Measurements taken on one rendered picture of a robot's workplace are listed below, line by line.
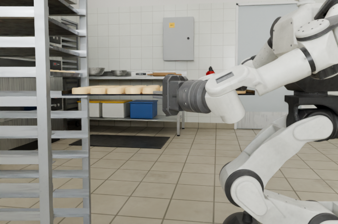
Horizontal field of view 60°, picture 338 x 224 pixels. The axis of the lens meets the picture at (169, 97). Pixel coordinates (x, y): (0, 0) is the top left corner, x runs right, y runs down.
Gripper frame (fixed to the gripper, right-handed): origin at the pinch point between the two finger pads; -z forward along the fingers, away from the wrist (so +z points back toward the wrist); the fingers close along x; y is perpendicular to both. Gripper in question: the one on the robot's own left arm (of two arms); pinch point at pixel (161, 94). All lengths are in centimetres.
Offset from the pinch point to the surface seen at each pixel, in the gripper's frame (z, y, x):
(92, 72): -348, -186, 16
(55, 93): -63, 5, -2
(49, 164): -22.3, 25.7, -21.1
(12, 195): -78, 19, -48
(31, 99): -27.7, 28.3, -1.5
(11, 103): -32.2, 32.8, -2.7
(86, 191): -54, -5, -47
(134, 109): -288, -222, -42
